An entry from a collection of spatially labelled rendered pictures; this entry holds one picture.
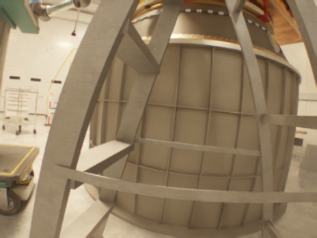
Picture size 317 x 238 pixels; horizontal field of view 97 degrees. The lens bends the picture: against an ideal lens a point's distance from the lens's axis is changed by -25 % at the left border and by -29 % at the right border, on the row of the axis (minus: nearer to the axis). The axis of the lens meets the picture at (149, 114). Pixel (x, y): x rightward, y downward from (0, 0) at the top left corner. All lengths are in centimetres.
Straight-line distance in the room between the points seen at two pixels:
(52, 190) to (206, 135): 83
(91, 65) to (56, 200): 27
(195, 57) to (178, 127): 41
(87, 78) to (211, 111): 82
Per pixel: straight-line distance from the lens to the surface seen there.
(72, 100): 34
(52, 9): 182
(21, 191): 141
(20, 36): 950
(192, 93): 105
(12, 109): 590
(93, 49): 34
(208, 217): 125
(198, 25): 126
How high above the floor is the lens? 75
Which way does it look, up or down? 2 degrees down
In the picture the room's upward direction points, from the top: 6 degrees clockwise
